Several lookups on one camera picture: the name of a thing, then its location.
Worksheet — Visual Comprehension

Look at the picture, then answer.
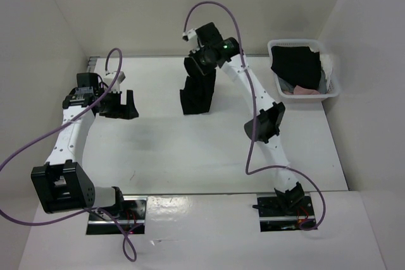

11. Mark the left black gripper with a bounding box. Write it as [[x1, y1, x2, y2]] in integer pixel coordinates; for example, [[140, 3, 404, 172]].
[[97, 88, 138, 120]]

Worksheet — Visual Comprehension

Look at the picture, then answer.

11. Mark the black skirt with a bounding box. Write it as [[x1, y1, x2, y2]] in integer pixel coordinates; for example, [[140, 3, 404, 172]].
[[271, 46, 322, 90], [180, 69, 216, 115]]

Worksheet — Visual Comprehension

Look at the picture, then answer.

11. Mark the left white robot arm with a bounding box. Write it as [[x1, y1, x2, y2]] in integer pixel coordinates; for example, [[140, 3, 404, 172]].
[[31, 71, 139, 219]]

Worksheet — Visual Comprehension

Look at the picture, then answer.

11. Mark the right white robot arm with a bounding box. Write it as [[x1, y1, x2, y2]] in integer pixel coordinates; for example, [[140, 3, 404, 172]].
[[180, 22, 304, 215]]

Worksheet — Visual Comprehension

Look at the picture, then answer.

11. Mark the black skirt in basket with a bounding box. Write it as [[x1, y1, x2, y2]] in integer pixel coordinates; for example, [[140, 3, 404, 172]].
[[271, 46, 322, 90]]

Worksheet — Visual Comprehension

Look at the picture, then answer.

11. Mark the pink cloth in basket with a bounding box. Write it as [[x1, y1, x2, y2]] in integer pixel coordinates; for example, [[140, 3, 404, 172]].
[[282, 85, 320, 95]]

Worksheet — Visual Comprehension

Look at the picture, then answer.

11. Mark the grey cloth in basket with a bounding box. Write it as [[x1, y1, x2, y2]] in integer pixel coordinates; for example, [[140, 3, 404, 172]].
[[278, 78, 327, 94]]

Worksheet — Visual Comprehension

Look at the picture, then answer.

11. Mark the white plastic basket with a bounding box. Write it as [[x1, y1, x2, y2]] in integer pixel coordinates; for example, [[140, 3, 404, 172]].
[[267, 39, 341, 103]]

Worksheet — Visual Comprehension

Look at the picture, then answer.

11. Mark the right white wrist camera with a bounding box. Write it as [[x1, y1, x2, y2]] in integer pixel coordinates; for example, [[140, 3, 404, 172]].
[[182, 28, 197, 42]]

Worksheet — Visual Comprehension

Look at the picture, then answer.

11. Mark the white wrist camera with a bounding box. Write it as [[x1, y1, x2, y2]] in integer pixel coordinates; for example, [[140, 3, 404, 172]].
[[182, 28, 197, 42], [102, 71, 126, 93]]

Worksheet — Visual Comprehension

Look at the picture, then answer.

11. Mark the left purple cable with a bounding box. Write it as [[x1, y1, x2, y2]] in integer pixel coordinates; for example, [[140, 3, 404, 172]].
[[0, 47, 138, 262]]

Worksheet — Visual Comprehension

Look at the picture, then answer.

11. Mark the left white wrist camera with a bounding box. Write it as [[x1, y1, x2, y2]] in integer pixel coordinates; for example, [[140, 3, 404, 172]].
[[102, 71, 126, 93]]

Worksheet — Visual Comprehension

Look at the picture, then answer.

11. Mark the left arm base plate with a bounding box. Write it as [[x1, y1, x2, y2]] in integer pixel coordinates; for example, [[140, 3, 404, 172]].
[[86, 195, 147, 235]]

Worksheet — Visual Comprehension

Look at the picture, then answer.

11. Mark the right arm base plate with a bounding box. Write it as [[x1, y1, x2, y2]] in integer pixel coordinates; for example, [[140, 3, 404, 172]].
[[252, 193, 316, 232]]

